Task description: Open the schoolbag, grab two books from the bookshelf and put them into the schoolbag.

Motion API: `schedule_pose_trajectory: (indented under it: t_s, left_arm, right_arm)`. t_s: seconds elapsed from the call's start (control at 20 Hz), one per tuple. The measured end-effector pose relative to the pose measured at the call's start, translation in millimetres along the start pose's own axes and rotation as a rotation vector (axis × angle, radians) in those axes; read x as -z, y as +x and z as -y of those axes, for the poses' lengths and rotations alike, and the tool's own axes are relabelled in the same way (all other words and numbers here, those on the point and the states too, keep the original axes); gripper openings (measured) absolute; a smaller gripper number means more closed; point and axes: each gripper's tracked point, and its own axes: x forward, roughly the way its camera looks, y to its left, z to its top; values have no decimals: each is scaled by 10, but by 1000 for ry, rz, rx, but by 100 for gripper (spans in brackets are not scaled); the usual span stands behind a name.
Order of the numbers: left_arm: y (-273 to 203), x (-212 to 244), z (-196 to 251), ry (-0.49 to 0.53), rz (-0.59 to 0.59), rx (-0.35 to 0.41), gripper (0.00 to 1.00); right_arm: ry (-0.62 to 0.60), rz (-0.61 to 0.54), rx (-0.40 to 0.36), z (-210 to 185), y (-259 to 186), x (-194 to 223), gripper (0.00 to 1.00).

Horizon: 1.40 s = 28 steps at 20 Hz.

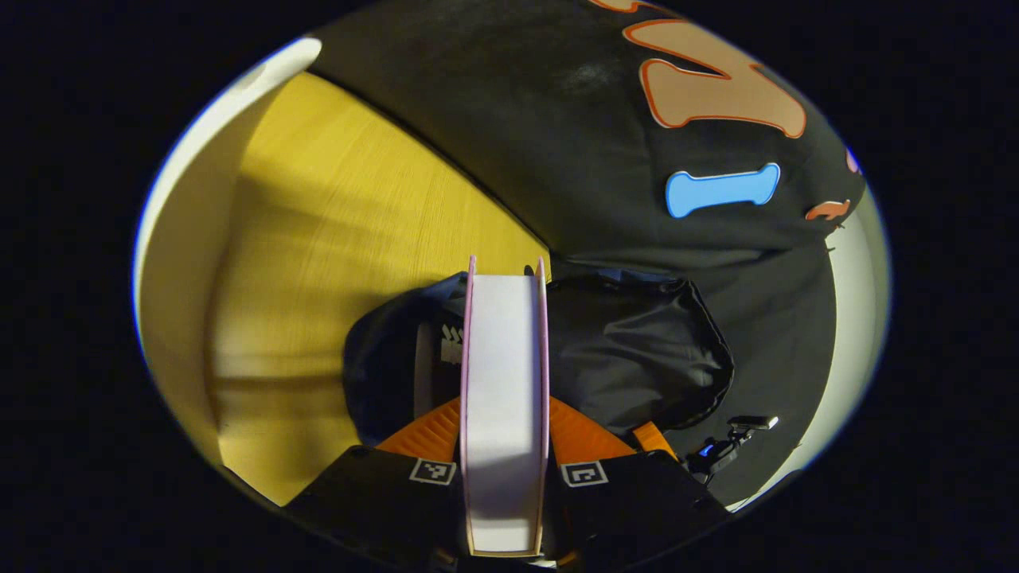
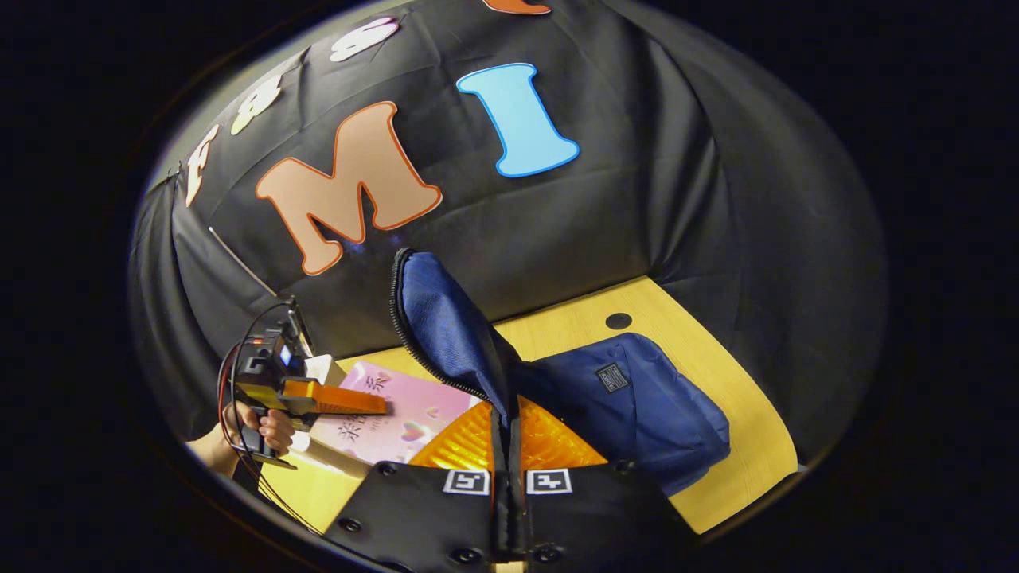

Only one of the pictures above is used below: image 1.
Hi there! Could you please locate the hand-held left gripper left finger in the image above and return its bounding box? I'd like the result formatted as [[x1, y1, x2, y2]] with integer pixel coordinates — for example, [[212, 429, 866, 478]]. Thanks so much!
[[284, 396, 467, 571]]

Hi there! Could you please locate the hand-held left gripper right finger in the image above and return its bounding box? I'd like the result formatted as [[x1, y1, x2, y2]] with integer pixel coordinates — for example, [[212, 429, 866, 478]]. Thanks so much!
[[549, 396, 730, 571]]

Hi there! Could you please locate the blue schoolbag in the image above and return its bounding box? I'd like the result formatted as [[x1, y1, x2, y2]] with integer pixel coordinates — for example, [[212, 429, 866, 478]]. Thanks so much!
[[342, 270, 736, 447]]

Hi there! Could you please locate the black cover book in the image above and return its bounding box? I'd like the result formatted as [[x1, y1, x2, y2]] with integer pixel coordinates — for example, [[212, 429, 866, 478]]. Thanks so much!
[[412, 318, 467, 422]]

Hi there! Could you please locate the pink cover book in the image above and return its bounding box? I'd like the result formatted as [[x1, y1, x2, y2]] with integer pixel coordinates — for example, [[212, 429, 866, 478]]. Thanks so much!
[[459, 255, 552, 559]]

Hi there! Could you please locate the black backdrop cloth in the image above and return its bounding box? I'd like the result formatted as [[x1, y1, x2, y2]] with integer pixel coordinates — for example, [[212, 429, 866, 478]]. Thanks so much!
[[306, 0, 869, 510]]

